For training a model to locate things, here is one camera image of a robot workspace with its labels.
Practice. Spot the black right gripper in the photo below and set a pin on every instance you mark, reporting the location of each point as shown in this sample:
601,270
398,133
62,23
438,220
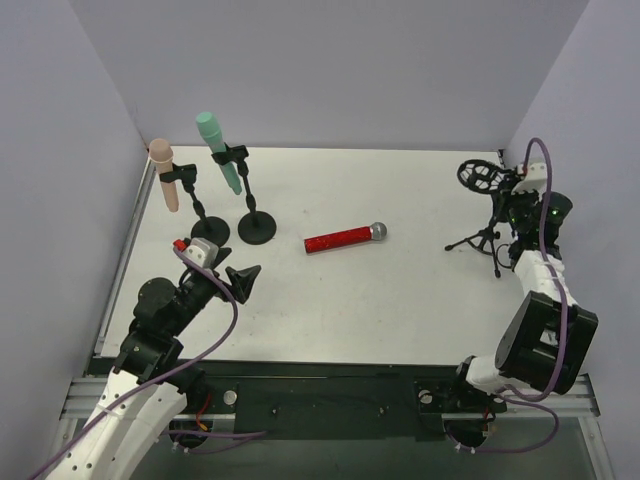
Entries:
507,195

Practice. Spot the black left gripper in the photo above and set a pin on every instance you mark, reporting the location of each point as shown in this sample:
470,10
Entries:
223,275

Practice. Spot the black clip mic stand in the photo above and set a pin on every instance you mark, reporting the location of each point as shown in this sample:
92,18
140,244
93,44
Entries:
256,227
212,228

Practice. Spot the black shock mount tripod stand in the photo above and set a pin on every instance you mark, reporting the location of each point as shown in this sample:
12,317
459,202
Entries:
482,210

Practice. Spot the pink microphone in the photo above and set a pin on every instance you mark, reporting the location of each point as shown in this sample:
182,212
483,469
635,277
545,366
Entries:
161,155

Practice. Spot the mint green microphone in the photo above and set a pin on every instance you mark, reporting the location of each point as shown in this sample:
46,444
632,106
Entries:
211,133

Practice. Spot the red glitter microphone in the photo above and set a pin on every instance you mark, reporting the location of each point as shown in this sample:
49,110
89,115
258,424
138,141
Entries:
373,233

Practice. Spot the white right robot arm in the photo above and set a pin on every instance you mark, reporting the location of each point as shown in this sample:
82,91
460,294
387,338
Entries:
548,338

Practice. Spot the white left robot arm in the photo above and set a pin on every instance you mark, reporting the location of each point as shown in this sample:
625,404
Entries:
147,385

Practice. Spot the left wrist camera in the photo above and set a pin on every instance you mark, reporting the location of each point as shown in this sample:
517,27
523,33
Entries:
197,252

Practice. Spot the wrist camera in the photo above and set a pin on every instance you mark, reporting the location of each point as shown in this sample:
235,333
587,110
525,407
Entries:
197,252
532,177

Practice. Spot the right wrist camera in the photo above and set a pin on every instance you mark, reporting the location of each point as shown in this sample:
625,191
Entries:
532,177

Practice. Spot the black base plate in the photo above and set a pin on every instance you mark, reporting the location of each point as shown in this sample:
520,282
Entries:
331,401

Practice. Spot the aluminium rail frame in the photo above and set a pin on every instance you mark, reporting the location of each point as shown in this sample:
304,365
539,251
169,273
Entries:
539,354

